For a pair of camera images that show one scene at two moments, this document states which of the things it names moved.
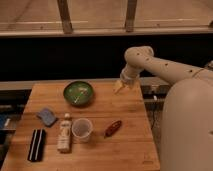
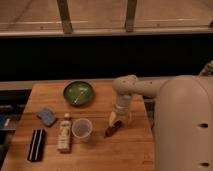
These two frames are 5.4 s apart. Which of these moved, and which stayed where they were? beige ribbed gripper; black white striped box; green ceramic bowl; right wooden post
Moved: beige ribbed gripper
Stayed: right wooden post; green ceramic bowl; black white striped box
